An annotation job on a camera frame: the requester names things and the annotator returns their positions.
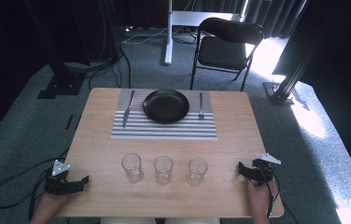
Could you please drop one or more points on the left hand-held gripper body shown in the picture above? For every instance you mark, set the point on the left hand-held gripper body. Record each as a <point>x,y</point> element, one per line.
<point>56,183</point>

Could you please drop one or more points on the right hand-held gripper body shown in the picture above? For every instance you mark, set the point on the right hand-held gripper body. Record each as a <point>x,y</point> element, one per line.
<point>263,169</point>

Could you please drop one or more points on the white desk frame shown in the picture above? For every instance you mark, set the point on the white desk frame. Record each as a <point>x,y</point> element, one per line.
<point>168,34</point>

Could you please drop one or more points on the person's left hand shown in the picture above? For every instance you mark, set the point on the person's left hand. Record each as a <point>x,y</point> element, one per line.
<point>49,205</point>

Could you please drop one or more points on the black strip on floor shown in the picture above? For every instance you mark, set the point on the black strip on floor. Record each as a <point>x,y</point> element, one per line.
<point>69,122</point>

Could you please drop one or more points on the black folding chair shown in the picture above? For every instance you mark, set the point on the black folding chair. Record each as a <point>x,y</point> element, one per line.
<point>223,51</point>

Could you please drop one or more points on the grey curtain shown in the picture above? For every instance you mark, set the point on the grey curtain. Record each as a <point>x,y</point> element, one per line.
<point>273,15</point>

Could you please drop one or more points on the clear drinking glass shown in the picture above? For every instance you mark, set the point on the clear drinking glass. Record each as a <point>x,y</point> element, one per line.
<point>163,169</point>
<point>132,167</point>
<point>197,171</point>

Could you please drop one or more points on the black stand with base plate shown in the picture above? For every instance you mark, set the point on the black stand with base plate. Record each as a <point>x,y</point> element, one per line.
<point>63,82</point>

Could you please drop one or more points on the black metal profile stand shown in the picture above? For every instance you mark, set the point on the black metal profile stand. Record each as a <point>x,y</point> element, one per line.
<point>284,87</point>

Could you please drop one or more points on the black plate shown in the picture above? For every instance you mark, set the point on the black plate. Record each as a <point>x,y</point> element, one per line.
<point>165,105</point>

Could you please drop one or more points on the silver fork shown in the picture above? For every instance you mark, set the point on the silver fork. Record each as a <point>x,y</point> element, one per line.
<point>201,107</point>

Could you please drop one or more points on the person's right hand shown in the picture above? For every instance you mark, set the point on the person's right hand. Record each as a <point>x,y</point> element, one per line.
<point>259,202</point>

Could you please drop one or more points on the grey striped placemat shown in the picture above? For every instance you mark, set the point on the grey striped placemat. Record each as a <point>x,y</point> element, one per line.
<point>164,126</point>

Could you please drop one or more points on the silver table knife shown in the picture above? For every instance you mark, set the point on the silver table knife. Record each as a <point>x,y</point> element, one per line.
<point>128,109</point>

